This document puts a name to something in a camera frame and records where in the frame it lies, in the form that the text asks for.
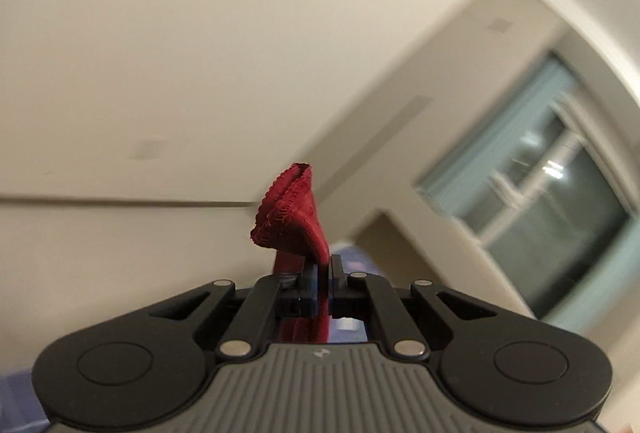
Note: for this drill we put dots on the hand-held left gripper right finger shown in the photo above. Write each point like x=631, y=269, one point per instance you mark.
x=336, y=282

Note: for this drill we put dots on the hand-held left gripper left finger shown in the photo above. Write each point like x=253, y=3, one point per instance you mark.
x=310, y=285

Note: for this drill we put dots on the red knit garment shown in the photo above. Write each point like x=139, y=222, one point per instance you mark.
x=287, y=218

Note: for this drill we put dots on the light blue curtain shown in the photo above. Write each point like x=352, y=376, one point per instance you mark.
x=505, y=133

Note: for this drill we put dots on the glass window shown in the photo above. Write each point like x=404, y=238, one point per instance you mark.
x=555, y=218

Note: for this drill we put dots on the blue plaid floral blanket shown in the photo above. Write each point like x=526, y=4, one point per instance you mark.
x=17, y=400

